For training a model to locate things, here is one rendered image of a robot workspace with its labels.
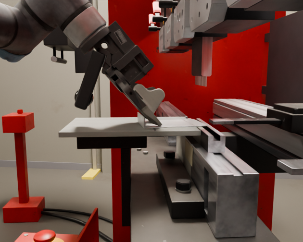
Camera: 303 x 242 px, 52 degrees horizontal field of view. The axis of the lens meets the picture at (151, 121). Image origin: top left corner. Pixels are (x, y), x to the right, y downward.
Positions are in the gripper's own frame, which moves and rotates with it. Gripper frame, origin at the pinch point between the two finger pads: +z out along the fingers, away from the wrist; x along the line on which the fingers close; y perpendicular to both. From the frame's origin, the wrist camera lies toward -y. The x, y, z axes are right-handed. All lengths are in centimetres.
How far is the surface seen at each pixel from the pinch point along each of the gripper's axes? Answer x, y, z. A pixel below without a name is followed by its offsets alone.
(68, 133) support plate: -5.3, -13.2, -9.9
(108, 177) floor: 253, -63, 78
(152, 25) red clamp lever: 47, 24, -14
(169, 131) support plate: -7.6, 0.8, 1.9
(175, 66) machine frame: 84, 29, 8
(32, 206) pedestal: 166, -101, 31
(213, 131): -9.0, 7.1, 7.2
